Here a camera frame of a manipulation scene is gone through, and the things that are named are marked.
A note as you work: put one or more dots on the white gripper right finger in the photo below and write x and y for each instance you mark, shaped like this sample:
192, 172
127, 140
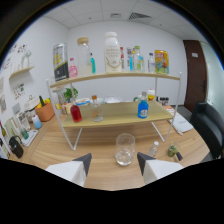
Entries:
156, 168

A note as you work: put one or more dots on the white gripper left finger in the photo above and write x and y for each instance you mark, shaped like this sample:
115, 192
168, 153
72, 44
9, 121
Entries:
70, 170

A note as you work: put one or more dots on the glass jar of mint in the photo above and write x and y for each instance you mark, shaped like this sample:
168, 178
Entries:
172, 150

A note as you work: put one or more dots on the black and silver can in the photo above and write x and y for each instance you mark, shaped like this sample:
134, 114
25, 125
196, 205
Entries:
61, 65

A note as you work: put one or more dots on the small teal cup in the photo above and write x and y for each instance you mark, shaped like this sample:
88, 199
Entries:
24, 133

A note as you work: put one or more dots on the yellow and red cup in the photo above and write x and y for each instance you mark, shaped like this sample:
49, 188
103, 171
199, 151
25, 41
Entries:
151, 94

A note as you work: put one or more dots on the clear drinking glass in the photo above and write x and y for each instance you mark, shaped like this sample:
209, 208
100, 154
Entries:
125, 150

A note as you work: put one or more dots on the white notebook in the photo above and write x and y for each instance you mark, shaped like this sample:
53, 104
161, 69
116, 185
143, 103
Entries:
181, 123

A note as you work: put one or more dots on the white kitchen scale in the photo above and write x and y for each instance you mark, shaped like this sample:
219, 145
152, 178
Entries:
29, 137

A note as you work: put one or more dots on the red liquid bottle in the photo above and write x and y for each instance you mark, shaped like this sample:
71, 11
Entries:
76, 113

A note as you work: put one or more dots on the white and blue bottle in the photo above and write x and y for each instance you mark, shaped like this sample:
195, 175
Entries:
36, 122

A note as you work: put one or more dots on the black bag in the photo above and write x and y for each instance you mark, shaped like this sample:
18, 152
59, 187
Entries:
15, 146

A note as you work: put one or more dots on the orange printed booklet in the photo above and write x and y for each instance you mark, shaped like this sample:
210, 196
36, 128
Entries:
169, 109

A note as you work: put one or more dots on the blue liquid bottle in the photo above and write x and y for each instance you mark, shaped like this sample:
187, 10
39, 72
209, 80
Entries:
143, 108

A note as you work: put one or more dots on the orange storage basket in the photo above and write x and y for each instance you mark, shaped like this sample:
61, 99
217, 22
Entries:
45, 111

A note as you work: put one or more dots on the clear bottle orange cap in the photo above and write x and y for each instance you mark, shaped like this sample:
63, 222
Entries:
96, 111

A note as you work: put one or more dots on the black chair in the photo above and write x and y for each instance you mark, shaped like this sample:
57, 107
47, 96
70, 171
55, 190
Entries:
210, 128

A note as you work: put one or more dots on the two-tier wooden shelf rack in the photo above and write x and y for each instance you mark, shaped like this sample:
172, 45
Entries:
116, 113

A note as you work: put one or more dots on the row of small dark bottles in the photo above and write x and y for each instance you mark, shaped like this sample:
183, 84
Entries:
162, 100

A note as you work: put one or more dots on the white desktop device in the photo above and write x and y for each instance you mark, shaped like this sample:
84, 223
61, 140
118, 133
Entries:
22, 120

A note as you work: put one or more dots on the blue rimmed bowl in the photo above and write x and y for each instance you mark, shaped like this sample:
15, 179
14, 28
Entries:
82, 100

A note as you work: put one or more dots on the green item in basket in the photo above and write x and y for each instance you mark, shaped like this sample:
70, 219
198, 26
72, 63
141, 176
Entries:
41, 101

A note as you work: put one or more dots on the small potted green plant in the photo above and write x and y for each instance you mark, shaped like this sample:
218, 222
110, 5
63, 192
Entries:
70, 94

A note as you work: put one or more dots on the white kitchen appliance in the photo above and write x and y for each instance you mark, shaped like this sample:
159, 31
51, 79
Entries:
30, 105

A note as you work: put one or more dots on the white bowl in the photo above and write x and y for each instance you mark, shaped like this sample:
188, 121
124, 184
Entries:
101, 99

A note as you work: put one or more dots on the white plate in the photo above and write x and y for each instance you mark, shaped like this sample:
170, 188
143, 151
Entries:
112, 99

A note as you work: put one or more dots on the pink liquid bottle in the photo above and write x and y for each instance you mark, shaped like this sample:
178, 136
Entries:
72, 70

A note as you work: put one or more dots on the dark brown door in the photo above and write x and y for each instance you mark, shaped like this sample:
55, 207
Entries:
196, 75

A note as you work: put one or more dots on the small clear water bottle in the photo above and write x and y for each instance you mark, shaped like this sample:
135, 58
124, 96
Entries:
151, 65

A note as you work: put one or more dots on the yellow cartoon snack can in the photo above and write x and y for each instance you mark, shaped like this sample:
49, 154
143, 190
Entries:
161, 61

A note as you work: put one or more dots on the teal liquid bottle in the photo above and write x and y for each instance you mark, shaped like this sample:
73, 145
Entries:
93, 65

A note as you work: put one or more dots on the clear bottle green cap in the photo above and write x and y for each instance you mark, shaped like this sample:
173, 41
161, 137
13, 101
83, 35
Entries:
139, 61

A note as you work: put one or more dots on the slim blue bottle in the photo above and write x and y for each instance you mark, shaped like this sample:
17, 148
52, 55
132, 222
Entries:
132, 61

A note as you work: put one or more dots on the red and white box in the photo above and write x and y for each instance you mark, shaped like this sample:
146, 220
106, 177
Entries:
122, 60

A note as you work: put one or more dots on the glass jar with cork lid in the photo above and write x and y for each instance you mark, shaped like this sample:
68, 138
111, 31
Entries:
83, 56

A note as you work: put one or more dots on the large white milk bottle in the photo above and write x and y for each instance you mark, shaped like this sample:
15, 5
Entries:
112, 53

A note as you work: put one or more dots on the ceiling air vent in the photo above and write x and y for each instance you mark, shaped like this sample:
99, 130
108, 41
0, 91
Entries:
139, 16

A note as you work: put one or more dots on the ceiling light fixture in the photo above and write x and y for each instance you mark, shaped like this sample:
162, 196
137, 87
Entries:
115, 15

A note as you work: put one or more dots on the grey wall socket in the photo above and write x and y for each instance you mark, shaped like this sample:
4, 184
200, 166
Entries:
16, 108

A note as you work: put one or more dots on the wall photo cluster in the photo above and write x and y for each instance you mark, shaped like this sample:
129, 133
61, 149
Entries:
19, 91

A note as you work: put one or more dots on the wooden wall shelf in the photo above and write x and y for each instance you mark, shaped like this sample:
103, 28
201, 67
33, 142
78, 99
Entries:
21, 71

